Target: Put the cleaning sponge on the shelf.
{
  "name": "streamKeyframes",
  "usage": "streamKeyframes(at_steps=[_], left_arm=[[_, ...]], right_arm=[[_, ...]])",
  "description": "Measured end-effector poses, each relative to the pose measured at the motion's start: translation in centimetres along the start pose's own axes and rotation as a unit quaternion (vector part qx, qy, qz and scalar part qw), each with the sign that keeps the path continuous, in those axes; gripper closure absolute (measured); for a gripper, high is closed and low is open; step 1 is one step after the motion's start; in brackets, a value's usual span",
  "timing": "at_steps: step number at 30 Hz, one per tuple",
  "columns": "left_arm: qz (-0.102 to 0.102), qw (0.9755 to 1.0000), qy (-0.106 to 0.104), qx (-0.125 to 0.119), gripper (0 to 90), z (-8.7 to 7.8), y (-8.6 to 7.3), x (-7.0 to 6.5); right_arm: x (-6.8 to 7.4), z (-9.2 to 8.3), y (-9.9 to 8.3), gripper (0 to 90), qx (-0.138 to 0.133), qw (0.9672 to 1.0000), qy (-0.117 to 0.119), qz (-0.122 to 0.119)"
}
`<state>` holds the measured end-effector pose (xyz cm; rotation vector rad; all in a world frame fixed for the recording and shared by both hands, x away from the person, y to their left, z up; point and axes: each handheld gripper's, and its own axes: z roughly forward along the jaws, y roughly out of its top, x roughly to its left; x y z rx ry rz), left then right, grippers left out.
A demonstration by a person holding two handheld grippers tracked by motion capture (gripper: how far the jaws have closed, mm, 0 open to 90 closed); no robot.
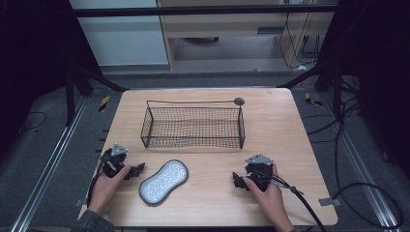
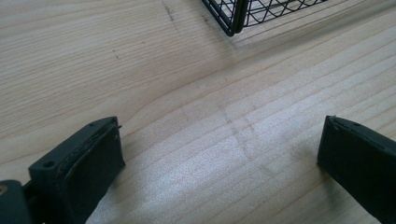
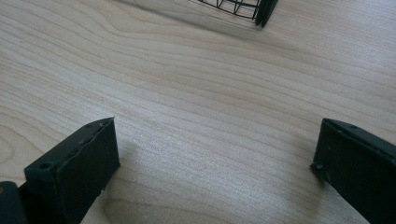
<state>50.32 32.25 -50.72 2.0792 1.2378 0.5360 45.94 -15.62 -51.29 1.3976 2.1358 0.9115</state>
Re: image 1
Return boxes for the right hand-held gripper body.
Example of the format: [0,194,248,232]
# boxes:
[244,153,276,193]

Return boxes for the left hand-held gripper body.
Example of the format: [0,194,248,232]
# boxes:
[101,142,130,179]

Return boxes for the grey scouring pad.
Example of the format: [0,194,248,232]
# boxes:
[138,159,190,207]

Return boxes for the black wire mesh basket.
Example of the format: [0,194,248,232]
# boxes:
[139,97,247,150]

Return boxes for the person's left hand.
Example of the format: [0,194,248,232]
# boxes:
[87,163,132,217]

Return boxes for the person's right hand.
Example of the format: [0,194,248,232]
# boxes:
[243,163,296,232]

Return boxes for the yellow black striped tape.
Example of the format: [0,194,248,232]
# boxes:
[98,94,111,113]
[304,92,324,107]

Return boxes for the black metal stand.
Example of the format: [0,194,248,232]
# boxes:
[63,62,131,128]
[278,59,343,118]

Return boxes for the white cabinet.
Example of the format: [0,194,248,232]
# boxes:
[69,0,170,68]

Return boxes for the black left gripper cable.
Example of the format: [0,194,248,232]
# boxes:
[86,157,107,208]

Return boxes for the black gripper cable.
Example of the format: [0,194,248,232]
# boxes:
[86,157,107,208]
[255,169,328,232]

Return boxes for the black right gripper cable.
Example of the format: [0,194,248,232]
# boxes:
[255,169,328,232]

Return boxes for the aluminium floor rail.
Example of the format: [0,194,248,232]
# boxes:
[318,93,402,232]
[9,96,89,232]

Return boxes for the black floor cable loop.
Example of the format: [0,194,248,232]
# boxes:
[332,96,404,230]

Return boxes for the black cables under desk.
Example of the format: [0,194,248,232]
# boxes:
[278,13,323,70]

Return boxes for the black horizontal frame bar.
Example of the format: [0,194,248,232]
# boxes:
[72,4,338,18]

